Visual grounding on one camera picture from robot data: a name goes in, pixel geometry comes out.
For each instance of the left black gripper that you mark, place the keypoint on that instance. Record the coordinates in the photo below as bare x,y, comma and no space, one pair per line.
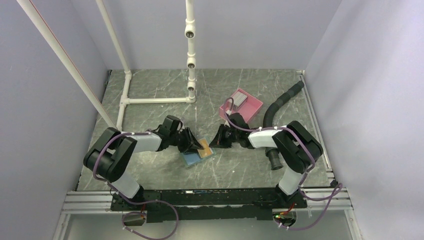
191,143

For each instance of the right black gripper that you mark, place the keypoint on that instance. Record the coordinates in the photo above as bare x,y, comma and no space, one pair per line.
218,141

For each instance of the green card holder wallet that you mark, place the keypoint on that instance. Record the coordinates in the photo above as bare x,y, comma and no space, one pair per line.
192,158

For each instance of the pink plastic tray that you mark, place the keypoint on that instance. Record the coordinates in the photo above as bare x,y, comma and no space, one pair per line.
248,110

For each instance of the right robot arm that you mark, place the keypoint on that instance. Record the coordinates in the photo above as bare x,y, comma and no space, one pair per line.
298,148

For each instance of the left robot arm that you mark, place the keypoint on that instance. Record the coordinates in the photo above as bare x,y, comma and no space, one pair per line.
109,157

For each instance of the grey card stack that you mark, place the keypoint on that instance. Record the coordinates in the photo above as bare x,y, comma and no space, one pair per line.
239,99

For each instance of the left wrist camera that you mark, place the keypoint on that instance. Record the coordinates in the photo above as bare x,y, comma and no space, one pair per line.
171,125

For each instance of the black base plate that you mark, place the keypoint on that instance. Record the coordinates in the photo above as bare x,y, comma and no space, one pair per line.
210,204

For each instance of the white pvc pipe frame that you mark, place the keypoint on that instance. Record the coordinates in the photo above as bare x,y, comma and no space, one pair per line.
189,32

